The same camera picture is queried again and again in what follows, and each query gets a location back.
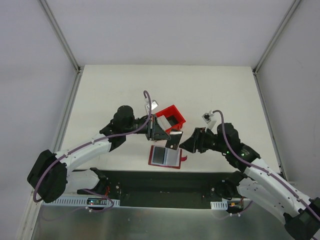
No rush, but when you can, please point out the black credit card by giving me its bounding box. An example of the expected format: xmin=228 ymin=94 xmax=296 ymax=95
xmin=165 ymin=129 xmax=183 ymax=150
xmin=152 ymin=146 xmax=166 ymax=165

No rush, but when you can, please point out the red plastic bin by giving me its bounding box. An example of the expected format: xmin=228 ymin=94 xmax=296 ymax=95
xmin=155 ymin=104 xmax=186 ymax=134

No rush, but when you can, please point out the red leather card holder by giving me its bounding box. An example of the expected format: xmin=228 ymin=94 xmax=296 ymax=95
xmin=148 ymin=145 xmax=188 ymax=169

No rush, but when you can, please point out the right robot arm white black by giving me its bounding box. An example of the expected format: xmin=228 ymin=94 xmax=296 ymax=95
xmin=179 ymin=123 xmax=320 ymax=240

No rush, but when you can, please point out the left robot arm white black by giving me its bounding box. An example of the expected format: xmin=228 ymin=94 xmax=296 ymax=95
xmin=27 ymin=105 xmax=171 ymax=203

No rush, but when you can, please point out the white card stack in bin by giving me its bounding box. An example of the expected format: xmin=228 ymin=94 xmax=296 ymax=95
xmin=157 ymin=115 xmax=172 ymax=131

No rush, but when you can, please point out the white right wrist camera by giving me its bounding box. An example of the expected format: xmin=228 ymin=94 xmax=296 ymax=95
xmin=202 ymin=110 xmax=217 ymax=130

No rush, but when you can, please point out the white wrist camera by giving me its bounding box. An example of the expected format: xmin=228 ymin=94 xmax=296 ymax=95
xmin=202 ymin=110 xmax=217 ymax=130
xmin=144 ymin=98 xmax=159 ymax=114

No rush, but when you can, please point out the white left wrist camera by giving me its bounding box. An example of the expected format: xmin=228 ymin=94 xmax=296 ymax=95
xmin=144 ymin=98 xmax=159 ymax=114

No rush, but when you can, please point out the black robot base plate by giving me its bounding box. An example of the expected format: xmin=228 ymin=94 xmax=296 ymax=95
xmin=88 ymin=168 xmax=242 ymax=209

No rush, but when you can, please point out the white slotted cable duct right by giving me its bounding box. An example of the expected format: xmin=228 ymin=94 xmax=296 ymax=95
xmin=210 ymin=200 xmax=228 ymax=211

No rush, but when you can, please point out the white slotted cable duct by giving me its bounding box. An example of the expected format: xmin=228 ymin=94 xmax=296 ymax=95
xmin=42 ymin=196 xmax=120 ymax=208
xmin=210 ymin=200 xmax=228 ymax=211

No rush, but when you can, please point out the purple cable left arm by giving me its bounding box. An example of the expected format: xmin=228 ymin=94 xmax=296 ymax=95
xmin=33 ymin=90 xmax=153 ymax=214

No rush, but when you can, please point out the aluminium side rail right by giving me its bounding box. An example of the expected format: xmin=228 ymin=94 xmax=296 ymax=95
xmin=252 ymin=71 xmax=287 ymax=180

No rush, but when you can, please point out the aluminium side rail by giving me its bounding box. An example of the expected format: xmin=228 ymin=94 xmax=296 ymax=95
xmin=252 ymin=71 xmax=287 ymax=180
xmin=51 ymin=66 xmax=85 ymax=153

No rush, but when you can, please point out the aluminium side rail left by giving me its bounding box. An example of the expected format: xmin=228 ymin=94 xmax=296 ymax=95
xmin=51 ymin=66 xmax=85 ymax=153

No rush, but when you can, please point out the white slotted cable duct left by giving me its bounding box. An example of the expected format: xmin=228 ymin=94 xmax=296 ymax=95
xmin=42 ymin=196 xmax=120 ymax=208

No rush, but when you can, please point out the aluminium frame post right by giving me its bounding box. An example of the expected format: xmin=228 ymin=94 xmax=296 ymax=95
xmin=252 ymin=0 xmax=303 ymax=75

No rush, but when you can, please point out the aluminium frame post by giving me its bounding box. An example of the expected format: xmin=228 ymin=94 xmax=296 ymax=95
xmin=37 ymin=0 xmax=82 ymax=74
xmin=252 ymin=0 xmax=303 ymax=75

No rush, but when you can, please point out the aluminium frame post left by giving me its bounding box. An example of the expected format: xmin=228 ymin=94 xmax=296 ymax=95
xmin=37 ymin=0 xmax=82 ymax=74

